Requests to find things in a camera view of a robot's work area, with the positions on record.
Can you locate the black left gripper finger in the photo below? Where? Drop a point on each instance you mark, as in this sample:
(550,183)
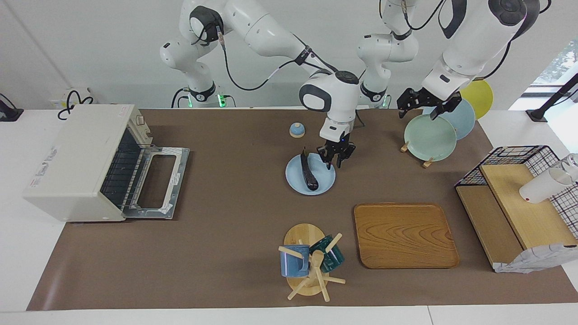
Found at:
(402,113)
(438,113)

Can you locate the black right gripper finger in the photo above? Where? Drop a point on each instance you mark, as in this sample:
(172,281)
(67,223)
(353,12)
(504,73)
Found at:
(347,160)
(329,161)

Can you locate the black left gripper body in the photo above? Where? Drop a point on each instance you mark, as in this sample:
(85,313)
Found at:
(426,97)

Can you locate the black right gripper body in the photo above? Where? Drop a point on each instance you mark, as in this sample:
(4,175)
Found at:
(336,149)

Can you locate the light blue round plate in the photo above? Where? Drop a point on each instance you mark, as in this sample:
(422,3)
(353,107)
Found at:
(325,180)

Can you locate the dark purple eggplant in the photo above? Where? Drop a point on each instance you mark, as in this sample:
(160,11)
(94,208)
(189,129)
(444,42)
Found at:
(309,174)

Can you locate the beige toaster oven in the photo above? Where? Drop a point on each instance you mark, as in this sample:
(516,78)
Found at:
(72,167)

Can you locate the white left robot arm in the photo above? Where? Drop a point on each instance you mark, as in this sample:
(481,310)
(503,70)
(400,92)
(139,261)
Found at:
(469,49)

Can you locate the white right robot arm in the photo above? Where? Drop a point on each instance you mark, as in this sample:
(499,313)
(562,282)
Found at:
(262,27)

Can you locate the pale green racked plate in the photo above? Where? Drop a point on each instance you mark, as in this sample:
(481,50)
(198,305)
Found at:
(429,137)

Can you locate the light blue racked plate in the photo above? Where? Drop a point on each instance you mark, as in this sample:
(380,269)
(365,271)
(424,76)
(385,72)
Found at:
(465,119)

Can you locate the small blue call bell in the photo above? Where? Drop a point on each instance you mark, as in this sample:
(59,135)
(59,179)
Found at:
(297,131)

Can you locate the yellow racked plate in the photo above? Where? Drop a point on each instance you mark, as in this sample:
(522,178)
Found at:
(481,97)

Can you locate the wooden plate rack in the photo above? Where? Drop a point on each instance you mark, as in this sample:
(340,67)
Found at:
(427,163)

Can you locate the wooden mug tree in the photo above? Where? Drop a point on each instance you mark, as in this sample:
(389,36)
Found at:
(307,234)

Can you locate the wooden serving tray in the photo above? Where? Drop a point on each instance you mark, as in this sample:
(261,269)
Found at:
(406,234)

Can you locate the dark green mug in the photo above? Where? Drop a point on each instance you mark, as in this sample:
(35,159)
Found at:
(332,257)

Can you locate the blue mug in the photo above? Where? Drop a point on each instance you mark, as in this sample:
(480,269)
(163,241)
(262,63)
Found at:
(291,264)

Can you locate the white cup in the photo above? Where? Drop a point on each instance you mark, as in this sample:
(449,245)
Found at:
(542,187)

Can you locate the window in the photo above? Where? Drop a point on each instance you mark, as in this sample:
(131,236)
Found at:
(560,63)

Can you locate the brown table mat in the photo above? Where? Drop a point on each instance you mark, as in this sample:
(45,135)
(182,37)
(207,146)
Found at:
(226,253)

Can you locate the wooden shelf unit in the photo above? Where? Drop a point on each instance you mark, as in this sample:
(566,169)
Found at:
(528,221)

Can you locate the clear glass cup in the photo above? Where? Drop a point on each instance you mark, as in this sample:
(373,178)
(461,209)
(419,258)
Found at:
(572,164)

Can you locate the white marbled cloth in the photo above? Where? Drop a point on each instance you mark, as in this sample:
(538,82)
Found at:
(533,259)

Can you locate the black camera stand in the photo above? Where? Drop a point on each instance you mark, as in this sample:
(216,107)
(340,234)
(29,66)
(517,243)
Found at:
(548,104)

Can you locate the white wall socket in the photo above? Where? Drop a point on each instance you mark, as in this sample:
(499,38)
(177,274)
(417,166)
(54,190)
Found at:
(56,98)

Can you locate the black clamp mount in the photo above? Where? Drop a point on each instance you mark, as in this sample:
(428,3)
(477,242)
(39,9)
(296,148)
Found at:
(9,113)

